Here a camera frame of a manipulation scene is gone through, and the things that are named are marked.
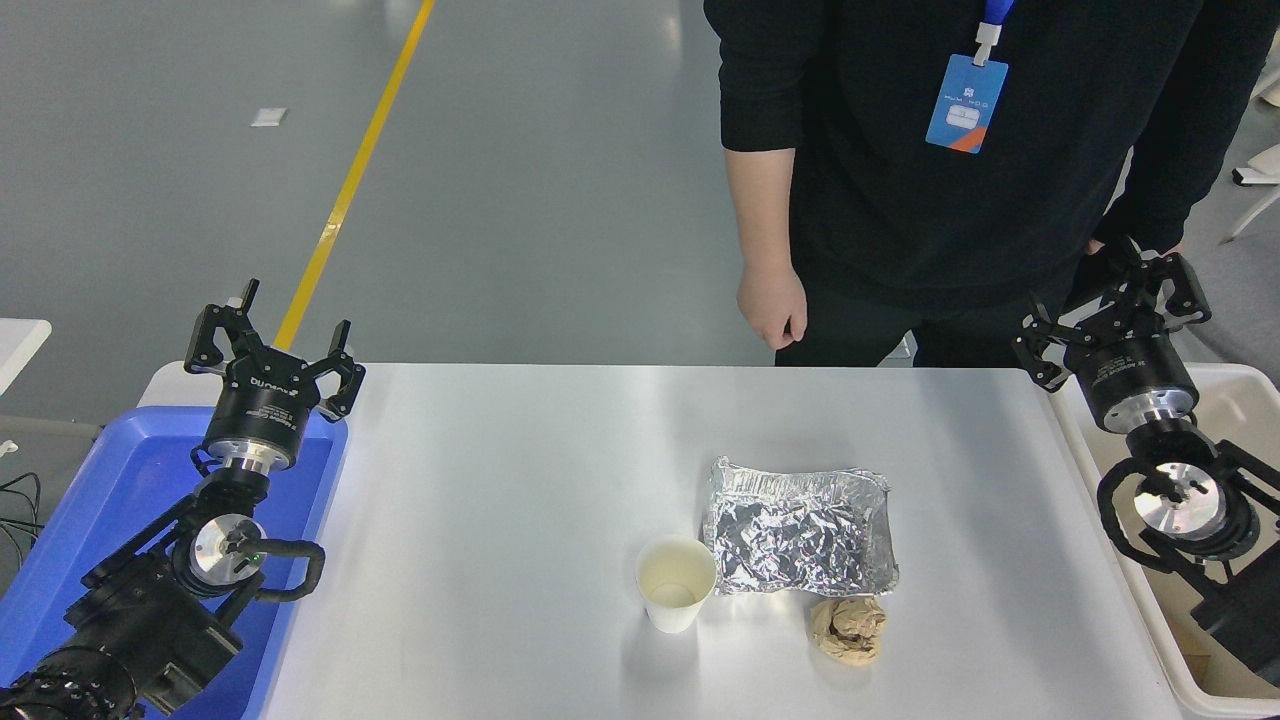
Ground person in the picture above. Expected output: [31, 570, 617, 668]
[703, 0, 1280, 368]

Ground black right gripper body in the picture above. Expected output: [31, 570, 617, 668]
[1066, 328, 1199, 431]

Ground blue plastic tray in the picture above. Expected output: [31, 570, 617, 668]
[0, 405, 349, 720]

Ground white side table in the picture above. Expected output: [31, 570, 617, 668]
[0, 318, 53, 396]

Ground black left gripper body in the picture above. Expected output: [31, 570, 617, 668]
[206, 350, 323, 456]

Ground thin black cables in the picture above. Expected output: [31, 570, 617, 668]
[0, 472, 43, 573]

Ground crumpled tan paper ball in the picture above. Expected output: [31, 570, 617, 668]
[808, 596, 889, 666]

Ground large pale plastic bin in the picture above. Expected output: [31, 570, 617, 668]
[1040, 362, 1280, 720]

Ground crumpled silver foil tray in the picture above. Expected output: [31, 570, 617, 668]
[700, 456, 900, 597]

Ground blue badge on lanyard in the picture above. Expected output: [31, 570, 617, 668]
[925, 0, 1016, 154]

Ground white paper cup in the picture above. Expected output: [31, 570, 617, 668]
[636, 536, 718, 635]

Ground person's right hand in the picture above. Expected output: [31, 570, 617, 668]
[737, 258, 809, 352]

